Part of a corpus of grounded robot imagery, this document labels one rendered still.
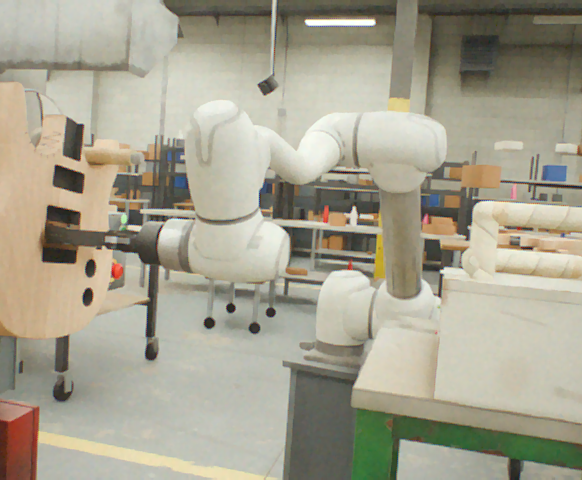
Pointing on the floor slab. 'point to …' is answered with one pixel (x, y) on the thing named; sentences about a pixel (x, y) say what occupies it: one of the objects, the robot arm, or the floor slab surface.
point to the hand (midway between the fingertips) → (63, 235)
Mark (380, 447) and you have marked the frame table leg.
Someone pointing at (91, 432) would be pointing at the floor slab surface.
